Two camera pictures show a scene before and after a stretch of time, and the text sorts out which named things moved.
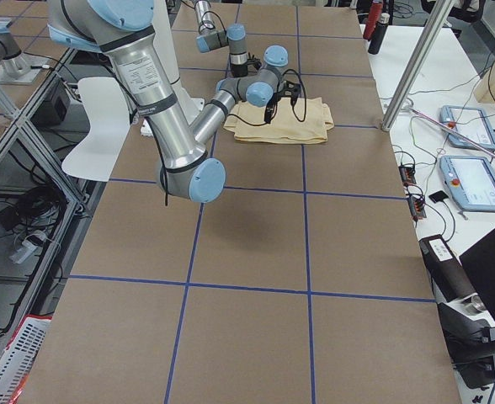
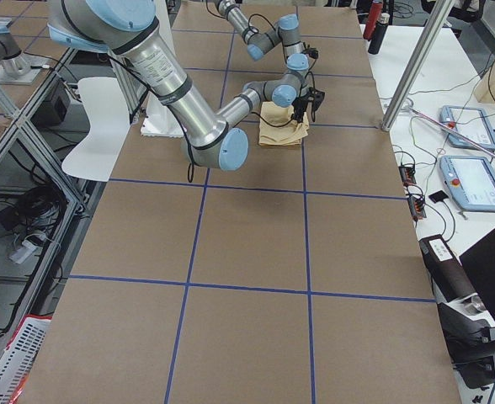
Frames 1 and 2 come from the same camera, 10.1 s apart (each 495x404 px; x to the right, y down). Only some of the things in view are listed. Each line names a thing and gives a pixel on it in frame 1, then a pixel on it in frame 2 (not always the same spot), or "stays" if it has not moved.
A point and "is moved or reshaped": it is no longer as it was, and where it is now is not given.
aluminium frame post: (417, 64) stays
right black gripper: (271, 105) to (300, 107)
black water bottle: (379, 32) stays
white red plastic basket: (16, 363) stays
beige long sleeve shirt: (295, 120) is moved or reshaped
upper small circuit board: (407, 175) stays
